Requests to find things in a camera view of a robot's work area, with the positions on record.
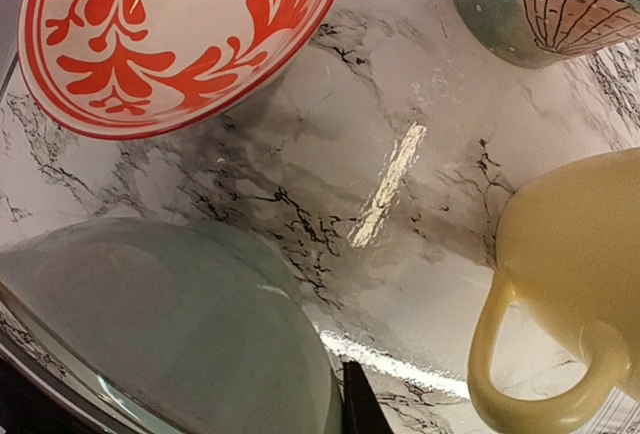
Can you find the light blue bowl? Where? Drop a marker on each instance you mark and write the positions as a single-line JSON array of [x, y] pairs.
[[195, 328]]

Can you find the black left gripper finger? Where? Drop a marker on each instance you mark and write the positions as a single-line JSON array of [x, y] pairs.
[[362, 413]]

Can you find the patterned cream mug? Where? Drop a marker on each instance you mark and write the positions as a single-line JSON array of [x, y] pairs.
[[537, 33]]

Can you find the yellow mug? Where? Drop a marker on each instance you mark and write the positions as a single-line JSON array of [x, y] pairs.
[[567, 248]]

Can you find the orange rimmed white bowl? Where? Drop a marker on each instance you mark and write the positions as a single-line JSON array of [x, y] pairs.
[[133, 69]]

